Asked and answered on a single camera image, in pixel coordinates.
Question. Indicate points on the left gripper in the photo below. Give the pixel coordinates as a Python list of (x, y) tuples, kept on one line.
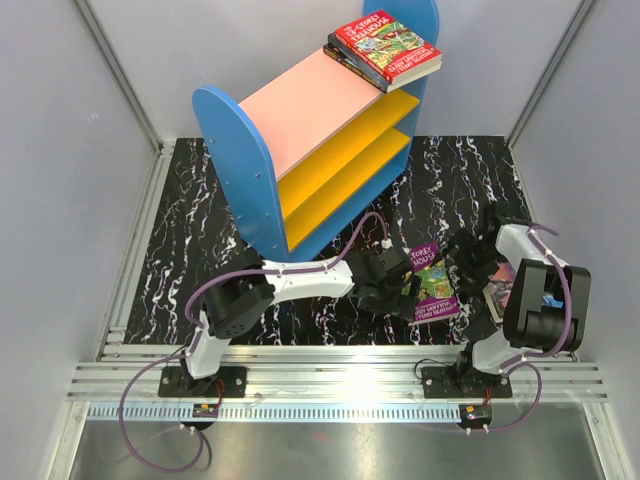
[(400, 305)]

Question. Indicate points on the purple 117-Storey Treehouse book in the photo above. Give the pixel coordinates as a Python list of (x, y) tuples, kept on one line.
[(436, 298)]

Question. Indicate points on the black blue Treehouse book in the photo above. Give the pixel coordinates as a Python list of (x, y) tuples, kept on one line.
[(340, 58)]

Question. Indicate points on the red 13-Storey Treehouse book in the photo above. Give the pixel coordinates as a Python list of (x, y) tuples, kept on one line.
[(392, 50)]

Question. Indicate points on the Nineteen Eighty-Four book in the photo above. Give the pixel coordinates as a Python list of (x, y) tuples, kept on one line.
[(340, 47)]

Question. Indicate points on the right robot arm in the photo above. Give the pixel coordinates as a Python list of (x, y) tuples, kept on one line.
[(546, 309)]

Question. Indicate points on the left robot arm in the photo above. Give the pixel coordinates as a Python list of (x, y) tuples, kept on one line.
[(230, 304)]

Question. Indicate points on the blue Jane Eyre book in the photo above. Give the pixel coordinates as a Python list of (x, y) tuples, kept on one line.
[(497, 291)]

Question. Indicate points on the black marble pattern mat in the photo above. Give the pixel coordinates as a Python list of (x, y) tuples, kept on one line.
[(444, 188)]

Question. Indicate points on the blue pink yellow bookshelf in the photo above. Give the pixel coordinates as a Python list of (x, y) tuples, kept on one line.
[(305, 154)]

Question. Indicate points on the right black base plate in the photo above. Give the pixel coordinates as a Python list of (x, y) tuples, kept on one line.
[(446, 383)]

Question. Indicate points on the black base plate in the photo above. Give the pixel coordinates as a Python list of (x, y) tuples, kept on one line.
[(446, 383), (229, 381)]

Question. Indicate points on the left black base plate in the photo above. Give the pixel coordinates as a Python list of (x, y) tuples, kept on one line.
[(229, 381)]

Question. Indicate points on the white slotted cable duct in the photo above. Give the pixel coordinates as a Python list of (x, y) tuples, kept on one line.
[(285, 413)]

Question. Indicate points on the aluminium mounting rail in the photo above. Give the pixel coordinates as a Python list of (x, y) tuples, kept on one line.
[(276, 374)]

